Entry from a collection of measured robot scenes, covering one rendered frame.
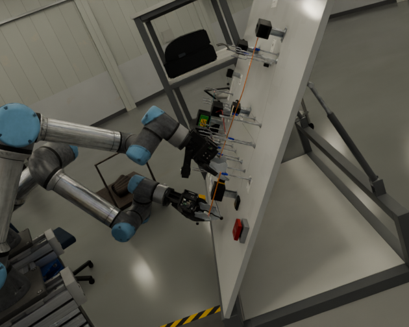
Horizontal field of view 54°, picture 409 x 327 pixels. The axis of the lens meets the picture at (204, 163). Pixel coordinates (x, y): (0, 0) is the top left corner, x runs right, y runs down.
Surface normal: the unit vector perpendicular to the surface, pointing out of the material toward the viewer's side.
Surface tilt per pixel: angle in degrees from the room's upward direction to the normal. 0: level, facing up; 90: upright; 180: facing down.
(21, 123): 84
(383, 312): 90
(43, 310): 90
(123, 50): 90
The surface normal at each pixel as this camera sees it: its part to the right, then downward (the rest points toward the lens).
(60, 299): 0.46, 0.13
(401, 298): 0.04, 0.33
